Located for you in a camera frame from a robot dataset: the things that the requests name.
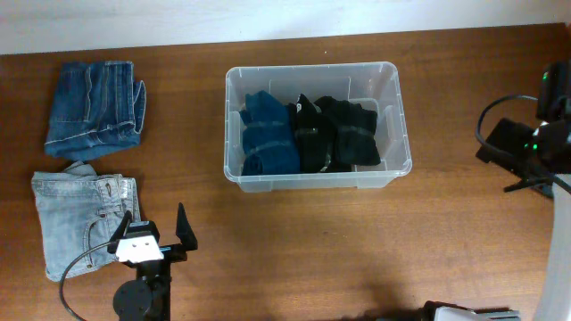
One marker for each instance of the black garment with logo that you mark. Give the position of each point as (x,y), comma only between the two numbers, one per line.
(314,135)

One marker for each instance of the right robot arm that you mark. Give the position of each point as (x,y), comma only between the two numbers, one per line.
(540,158)

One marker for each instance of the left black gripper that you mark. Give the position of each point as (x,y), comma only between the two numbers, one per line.
(187,239)

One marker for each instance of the dark blue garment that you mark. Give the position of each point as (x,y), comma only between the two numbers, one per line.
(268,139)

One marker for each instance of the small black garment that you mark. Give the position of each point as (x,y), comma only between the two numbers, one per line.
(355,129)

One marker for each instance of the light blue jeans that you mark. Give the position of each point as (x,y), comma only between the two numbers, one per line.
(79,209)

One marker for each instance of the dark blue folded jeans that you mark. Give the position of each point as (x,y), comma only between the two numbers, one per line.
(98,109)

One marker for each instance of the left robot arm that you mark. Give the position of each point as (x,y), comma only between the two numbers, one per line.
(147,296)

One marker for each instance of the clear plastic storage container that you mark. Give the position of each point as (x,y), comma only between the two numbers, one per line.
(374,85)

